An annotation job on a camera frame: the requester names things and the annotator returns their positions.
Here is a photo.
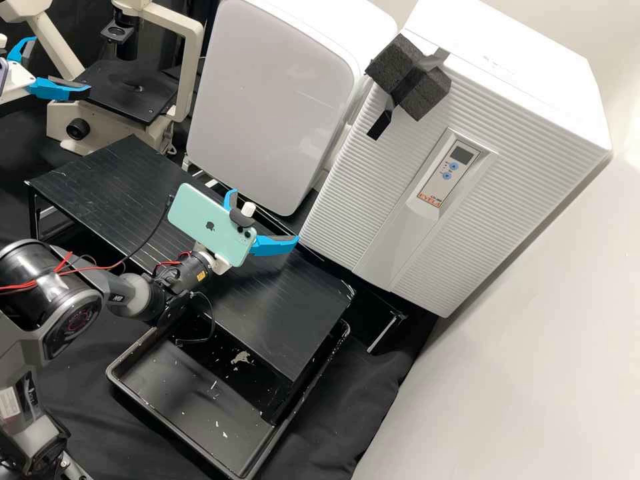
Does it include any white incubator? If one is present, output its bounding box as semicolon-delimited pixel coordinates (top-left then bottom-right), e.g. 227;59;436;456
397;0;614;152

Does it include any wrist camera phone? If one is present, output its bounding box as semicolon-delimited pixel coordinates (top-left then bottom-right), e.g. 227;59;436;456
0;33;12;88
166;181;260;267

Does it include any black tray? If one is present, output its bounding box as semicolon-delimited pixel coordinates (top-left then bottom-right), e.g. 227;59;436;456
105;319;352;480

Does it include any black cable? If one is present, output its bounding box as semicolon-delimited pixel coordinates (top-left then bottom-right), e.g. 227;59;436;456
119;199;174;273

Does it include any cream microscope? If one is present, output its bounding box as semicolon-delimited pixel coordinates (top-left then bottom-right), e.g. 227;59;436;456
0;0;207;157

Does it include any right wrist camera phone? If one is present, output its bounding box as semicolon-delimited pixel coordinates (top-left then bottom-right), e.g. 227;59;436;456
166;181;260;267

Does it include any incubator door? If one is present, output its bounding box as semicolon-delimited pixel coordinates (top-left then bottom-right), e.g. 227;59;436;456
299;33;614;319

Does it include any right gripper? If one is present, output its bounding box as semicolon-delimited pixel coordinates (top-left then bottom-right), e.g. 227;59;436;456
193;188;301;276

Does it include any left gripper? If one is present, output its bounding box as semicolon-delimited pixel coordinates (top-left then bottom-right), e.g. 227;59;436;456
0;35;93;105

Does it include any black platform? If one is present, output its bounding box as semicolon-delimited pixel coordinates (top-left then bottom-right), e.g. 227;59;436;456
25;133;357;427
345;291;409;355

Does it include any white box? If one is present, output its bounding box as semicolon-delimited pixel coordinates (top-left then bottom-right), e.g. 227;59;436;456
183;0;399;217

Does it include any left wrist camera phone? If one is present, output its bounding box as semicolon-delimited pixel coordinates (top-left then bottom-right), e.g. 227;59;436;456
0;33;12;88

